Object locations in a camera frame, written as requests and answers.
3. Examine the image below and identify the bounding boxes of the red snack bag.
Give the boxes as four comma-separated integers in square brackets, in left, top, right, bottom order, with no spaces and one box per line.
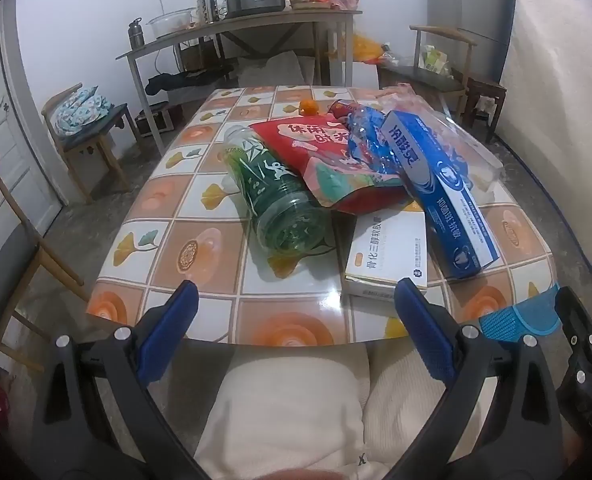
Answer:
[248,117,411,216]

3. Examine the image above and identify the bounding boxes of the yellow plastic bag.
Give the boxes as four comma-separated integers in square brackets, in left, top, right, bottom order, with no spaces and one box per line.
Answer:
[351,32,391,63]

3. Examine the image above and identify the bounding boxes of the green plastic bottle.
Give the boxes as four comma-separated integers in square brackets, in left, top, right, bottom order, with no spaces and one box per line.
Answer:
[224,125,333,256]

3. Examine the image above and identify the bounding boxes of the wooden chair with cloth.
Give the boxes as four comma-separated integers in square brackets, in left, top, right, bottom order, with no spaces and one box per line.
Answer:
[42,85,139,203]

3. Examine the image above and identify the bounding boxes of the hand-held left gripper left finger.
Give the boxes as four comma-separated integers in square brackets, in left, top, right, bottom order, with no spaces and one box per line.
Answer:
[30,280,199,480]

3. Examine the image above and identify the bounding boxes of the brown cardboard box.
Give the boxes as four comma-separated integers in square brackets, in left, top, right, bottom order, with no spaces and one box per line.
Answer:
[178,40,221,73]

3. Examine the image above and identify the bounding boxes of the wooden chair grey seat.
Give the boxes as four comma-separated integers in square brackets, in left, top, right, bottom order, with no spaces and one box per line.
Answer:
[0,154,89,371]

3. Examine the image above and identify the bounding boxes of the clear glass bowl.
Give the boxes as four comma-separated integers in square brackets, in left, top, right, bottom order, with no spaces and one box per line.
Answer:
[147,7,197,41]

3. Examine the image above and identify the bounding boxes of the dark wooden stool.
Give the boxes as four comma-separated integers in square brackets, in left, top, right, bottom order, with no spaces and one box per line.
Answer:
[463,77,507,143]

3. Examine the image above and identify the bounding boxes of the blue mesh basket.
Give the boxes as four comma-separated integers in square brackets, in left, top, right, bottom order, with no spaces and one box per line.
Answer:
[480,282,562,343]

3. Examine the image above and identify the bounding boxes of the green white packets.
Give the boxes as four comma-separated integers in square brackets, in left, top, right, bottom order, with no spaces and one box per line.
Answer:
[421,45,451,78]

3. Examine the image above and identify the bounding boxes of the white sack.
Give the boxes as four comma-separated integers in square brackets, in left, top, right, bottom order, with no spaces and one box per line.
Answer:
[236,50,321,88]

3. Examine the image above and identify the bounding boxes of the black clothing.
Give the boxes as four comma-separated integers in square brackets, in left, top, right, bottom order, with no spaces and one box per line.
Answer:
[145,71,237,96]

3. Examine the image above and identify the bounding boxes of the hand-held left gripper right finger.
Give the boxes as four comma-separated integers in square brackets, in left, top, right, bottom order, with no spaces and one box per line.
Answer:
[393,277,564,480]

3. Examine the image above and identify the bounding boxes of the grey tall panel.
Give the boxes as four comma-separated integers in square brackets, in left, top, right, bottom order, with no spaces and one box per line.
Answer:
[426,0,516,81]

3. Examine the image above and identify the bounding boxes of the floral cloth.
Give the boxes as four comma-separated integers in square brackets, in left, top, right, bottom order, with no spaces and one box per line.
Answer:
[55,85,114,136]

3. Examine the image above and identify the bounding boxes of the metal water bottle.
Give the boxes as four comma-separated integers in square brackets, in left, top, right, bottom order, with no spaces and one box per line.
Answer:
[127,17,147,50]

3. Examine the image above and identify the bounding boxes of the white mattress blue edge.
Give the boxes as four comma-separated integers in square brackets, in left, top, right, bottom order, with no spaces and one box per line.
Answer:
[498,0,592,271]

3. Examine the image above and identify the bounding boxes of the black case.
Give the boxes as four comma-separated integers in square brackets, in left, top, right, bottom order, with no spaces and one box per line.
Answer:
[135,102,187,138]

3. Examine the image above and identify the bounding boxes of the wooden armchair dark seat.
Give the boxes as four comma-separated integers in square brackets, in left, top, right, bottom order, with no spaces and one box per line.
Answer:
[378,25,476,111]

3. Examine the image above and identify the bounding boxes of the blue toothpaste box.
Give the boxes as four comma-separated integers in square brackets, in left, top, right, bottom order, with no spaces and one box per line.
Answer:
[380,110,501,281]

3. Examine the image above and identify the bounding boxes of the grey metal side table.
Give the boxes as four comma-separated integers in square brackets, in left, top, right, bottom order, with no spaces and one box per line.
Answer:
[116,9,363,156]

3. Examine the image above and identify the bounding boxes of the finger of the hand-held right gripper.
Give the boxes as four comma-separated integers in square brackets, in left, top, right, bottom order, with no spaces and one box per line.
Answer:
[556,287,592,428]

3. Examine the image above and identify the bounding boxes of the white medicine box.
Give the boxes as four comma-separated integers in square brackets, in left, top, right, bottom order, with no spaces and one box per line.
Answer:
[343,210,429,301]

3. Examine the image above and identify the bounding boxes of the blue crinkled snack bag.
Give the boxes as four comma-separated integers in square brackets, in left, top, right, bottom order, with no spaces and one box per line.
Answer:
[346,105,407,191]

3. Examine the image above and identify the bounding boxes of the leaf patterned tablecloth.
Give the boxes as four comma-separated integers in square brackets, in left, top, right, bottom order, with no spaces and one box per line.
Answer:
[86,85,559,351]

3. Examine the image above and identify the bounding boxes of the white door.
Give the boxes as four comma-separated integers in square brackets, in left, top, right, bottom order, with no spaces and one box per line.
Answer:
[0,2,69,281]

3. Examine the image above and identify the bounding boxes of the red drink can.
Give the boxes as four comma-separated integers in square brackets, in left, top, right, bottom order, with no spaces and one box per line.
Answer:
[327,101,361,118]

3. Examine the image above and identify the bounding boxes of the white cabinet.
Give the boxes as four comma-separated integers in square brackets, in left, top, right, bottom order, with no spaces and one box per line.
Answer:
[353,60,379,88]

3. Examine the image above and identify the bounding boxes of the clear plastic package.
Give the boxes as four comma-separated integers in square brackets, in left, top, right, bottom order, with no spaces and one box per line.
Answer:
[381,82,504,191]

